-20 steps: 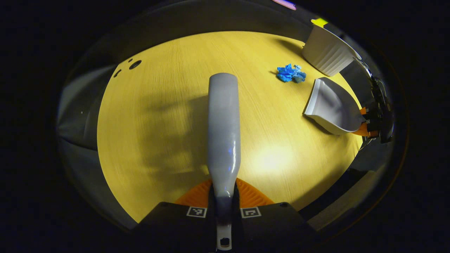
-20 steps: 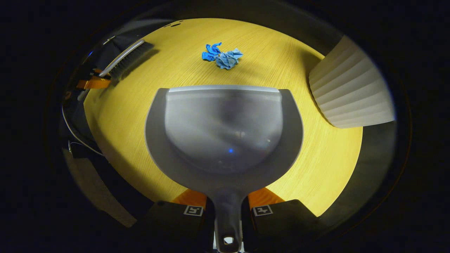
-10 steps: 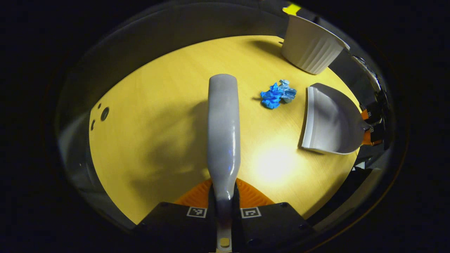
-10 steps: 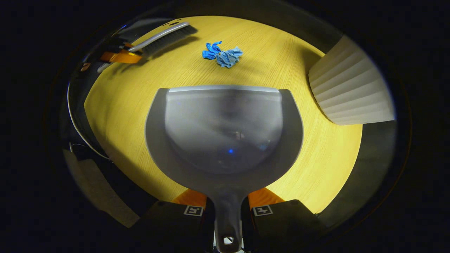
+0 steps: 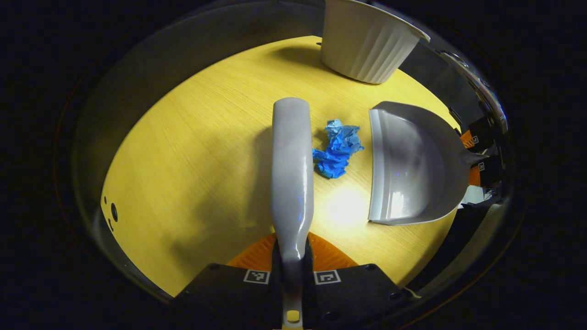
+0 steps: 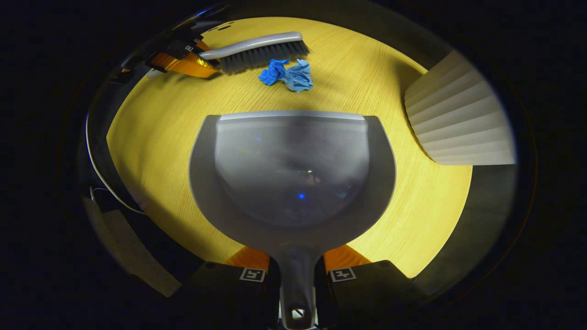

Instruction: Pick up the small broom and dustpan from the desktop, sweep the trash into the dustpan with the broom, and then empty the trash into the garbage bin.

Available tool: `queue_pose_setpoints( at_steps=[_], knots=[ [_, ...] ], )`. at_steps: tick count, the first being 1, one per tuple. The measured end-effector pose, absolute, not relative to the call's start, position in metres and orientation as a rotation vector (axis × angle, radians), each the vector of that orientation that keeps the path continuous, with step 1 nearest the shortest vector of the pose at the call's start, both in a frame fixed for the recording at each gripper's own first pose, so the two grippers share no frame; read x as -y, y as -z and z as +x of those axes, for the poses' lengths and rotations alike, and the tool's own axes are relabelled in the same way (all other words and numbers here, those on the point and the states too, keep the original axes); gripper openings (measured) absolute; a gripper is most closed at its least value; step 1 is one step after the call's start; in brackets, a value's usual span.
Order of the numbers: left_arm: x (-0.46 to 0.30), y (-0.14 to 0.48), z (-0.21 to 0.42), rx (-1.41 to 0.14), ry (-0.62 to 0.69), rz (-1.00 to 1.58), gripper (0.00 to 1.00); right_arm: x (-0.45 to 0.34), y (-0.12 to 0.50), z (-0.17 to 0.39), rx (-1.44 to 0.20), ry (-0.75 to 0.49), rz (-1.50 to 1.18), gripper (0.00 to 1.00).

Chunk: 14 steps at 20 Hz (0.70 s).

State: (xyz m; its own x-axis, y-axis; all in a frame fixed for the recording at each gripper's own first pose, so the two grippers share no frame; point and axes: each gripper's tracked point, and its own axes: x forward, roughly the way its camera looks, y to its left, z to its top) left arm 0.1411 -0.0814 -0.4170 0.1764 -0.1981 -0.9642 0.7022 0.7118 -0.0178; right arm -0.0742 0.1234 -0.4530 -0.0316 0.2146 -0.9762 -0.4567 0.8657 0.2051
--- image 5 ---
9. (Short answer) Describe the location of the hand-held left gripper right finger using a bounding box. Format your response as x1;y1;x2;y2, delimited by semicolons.
303;232;415;330

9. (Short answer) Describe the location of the blue paper trash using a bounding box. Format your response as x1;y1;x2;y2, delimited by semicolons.
312;119;365;179

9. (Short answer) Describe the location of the grey dustpan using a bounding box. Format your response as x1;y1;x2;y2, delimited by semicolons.
368;101;489;226

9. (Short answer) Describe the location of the small grey broom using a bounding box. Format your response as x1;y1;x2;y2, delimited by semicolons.
271;97;315;330

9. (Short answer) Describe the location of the white ribbed garbage bin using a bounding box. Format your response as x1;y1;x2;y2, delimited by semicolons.
320;0;431;84

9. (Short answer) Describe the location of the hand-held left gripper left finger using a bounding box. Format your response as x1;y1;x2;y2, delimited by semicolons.
174;233;282;330

